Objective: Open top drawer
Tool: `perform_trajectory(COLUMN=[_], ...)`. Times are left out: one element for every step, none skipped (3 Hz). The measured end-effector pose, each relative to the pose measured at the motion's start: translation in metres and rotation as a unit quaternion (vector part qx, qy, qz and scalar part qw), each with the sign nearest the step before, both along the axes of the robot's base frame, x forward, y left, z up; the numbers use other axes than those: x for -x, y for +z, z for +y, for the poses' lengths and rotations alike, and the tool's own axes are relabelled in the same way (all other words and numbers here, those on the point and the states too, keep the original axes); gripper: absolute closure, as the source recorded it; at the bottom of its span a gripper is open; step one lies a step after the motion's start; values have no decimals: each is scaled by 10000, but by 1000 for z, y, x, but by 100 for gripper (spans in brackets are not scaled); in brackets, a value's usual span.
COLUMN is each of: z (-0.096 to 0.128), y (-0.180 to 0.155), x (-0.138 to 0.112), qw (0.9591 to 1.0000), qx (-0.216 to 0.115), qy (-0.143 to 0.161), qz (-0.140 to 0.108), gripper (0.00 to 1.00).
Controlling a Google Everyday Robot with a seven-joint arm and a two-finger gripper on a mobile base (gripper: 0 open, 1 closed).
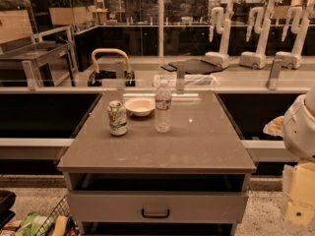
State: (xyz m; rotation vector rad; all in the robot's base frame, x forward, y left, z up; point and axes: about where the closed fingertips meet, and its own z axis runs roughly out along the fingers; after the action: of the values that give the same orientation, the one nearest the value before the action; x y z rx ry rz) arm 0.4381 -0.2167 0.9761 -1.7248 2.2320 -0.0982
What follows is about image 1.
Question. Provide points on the yellow-beige gripper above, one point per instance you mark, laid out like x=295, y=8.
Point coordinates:
x=299, y=132

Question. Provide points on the grey top drawer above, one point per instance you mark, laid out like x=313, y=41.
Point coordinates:
x=89, y=206

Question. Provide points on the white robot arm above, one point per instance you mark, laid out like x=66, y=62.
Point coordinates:
x=299, y=128

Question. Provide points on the grey cabinet with dark top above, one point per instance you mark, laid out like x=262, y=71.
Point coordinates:
x=200, y=154

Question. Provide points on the white mobile robot middle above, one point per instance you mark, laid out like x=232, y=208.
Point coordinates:
x=259, y=21

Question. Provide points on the white mobile robot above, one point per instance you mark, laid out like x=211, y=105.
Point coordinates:
x=297, y=21
x=259, y=21
x=221, y=24

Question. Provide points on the white mobile robot left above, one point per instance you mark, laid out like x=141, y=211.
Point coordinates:
x=221, y=24

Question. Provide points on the dark floor mat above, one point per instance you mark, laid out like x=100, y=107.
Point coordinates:
x=193, y=66

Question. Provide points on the clear plastic water bottle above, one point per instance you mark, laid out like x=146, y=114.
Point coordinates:
x=163, y=101

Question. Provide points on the clear plastic bin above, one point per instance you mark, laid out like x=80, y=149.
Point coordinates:
x=189, y=80

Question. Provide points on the white mobile robot right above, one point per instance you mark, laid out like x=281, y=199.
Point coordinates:
x=297, y=21

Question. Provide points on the white bowl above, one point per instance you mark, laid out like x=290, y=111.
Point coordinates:
x=140, y=106

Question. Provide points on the green white soda can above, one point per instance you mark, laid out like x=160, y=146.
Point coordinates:
x=117, y=118

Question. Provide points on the green snack bag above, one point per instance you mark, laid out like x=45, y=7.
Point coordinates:
x=35, y=224

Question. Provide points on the grey table at left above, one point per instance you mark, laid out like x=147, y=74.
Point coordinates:
x=49, y=61

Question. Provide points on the black cart with yellow handle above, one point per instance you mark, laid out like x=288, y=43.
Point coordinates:
x=98, y=75

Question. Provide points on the wire basket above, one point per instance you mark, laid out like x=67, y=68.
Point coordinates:
x=62, y=208

